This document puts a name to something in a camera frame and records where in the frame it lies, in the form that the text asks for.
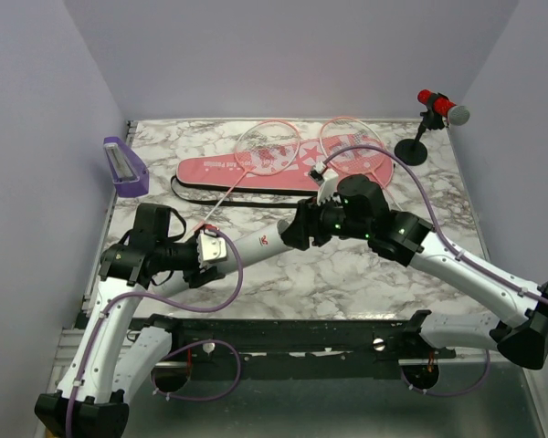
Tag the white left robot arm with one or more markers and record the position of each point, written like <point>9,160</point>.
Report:
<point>92,399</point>

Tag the purple metronome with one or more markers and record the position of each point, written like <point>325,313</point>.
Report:
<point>129,173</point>

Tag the black microphone stand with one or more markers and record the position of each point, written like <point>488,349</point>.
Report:
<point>413,152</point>

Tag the red grey microphone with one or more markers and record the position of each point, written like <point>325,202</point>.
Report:
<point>455,114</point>

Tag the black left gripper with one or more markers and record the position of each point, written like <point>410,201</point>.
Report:
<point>196,278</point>

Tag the grey shuttlecock tube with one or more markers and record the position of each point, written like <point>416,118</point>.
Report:
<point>254,248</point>

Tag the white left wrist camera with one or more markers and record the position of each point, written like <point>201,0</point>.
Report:
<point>211,248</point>

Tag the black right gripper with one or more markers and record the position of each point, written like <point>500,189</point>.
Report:
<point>307,223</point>

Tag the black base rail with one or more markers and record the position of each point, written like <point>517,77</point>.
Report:
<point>216,349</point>

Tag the pink left badminton racket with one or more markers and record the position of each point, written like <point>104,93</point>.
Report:
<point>265,150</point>

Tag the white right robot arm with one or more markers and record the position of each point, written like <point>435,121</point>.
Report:
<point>515,323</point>

